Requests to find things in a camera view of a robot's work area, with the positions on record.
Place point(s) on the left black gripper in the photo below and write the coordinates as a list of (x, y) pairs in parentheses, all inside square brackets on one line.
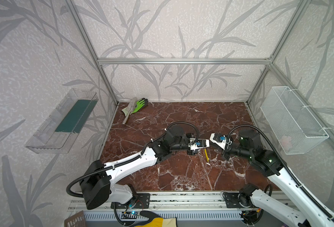
[(190, 150)]

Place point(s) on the keyring with yellow tag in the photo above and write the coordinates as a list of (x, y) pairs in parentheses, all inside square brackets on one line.
[(206, 155)]

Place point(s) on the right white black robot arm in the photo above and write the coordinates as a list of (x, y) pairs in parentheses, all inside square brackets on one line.
[(255, 147)]

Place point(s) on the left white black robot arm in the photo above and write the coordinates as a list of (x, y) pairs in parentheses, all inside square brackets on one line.
[(99, 184)]

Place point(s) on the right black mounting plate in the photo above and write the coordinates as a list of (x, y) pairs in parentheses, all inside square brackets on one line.
[(231, 200)]

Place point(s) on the black mounting plate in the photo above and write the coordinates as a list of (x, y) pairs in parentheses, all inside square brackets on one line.
[(231, 200), (139, 201)]

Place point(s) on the pink object in basket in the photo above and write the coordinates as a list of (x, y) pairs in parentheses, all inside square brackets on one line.
[(286, 142)]

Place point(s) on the green black work glove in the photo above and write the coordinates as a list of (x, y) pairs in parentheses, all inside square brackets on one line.
[(140, 105)]

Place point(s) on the grey work glove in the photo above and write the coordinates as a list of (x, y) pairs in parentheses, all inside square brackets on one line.
[(129, 109)]

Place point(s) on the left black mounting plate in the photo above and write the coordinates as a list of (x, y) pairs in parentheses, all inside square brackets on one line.
[(139, 201)]

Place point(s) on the yellow black glove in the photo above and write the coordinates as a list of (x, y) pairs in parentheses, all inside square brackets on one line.
[(155, 220)]

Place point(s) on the brown perforated plastic piece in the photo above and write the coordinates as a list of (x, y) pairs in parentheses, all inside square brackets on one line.
[(76, 220)]

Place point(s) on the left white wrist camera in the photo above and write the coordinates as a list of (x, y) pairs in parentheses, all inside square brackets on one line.
[(199, 144)]

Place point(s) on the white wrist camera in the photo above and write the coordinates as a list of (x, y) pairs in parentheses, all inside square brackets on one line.
[(220, 141), (199, 144)]

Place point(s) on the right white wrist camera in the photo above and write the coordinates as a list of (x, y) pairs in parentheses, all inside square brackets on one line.
[(220, 141)]

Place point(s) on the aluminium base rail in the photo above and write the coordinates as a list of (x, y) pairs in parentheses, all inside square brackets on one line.
[(196, 206)]

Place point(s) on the white wire mesh basket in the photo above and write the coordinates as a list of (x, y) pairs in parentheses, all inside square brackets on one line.
[(289, 116)]

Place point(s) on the clear plastic wall tray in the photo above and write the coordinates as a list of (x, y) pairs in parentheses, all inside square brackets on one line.
[(62, 127)]

